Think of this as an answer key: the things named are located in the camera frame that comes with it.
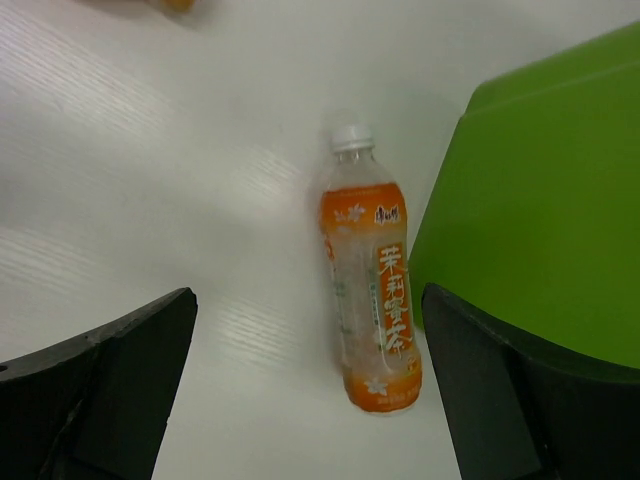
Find long orange drink bottle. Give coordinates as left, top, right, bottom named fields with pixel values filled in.
left=318, top=123, right=422, bottom=415

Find green plastic bin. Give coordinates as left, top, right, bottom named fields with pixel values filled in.
left=410, top=23, right=639, bottom=367

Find short orange juice bottle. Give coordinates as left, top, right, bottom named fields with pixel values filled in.
left=149, top=0, right=196, bottom=14

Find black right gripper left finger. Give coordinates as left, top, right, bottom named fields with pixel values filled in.
left=1, top=288, right=197, bottom=479

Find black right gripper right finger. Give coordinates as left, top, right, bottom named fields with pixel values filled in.
left=421, top=284, right=639, bottom=479

